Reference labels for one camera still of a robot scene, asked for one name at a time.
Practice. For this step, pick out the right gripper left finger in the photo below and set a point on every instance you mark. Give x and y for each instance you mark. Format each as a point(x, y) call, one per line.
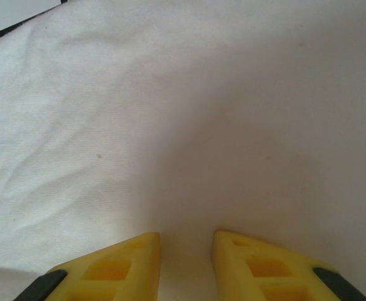
point(107, 276)

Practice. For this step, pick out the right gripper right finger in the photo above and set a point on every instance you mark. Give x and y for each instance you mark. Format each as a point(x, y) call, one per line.
point(264, 276)

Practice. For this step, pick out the white t-shirt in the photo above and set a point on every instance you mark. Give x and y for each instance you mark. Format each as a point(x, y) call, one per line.
point(182, 125)

